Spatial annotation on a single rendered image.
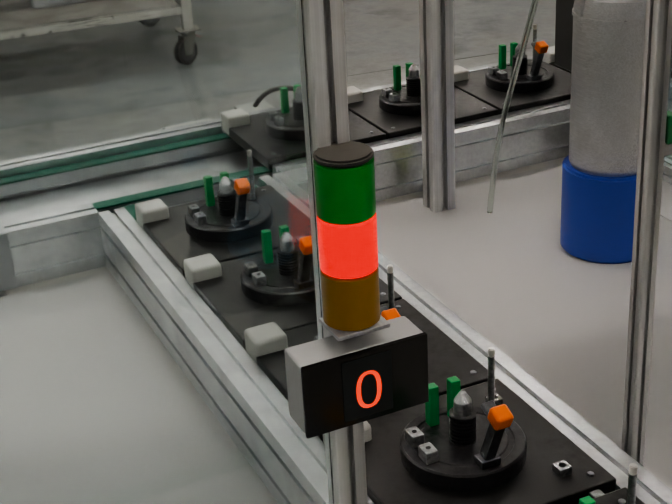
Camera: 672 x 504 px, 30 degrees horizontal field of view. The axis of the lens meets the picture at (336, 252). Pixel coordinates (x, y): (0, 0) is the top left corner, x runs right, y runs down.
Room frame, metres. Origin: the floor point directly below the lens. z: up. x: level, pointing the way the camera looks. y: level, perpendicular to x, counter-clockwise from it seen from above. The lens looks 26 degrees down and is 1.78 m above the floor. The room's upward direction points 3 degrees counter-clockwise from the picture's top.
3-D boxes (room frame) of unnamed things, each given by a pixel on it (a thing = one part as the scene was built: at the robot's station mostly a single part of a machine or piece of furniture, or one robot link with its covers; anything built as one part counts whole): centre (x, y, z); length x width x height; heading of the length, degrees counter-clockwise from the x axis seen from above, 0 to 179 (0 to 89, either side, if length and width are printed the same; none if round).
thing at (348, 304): (0.96, -0.01, 1.28); 0.05 x 0.05 x 0.05
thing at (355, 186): (0.96, -0.01, 1.38); 0.05 x 0.05 x 0.05
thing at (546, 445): (1.16, -0.13, 1.01); 0.24 x 0.24 x 0.13; 24
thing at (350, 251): (0.96, -0.01, 1.33); 0.05 x 0.05 x 0.05
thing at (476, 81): (2.46, -0.40, 1.01); 0.24 x 0.24 x 0.13; 24
